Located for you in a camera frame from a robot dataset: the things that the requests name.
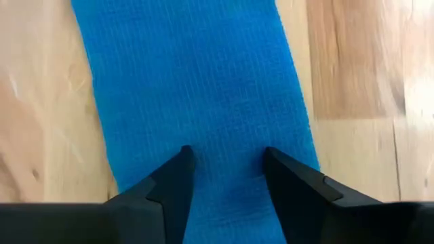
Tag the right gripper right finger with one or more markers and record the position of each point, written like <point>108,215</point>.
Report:
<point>305,210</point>

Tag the blue elastic bandage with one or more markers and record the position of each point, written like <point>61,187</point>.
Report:
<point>196,84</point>

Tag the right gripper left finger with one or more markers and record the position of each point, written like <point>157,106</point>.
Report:
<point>162,210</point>

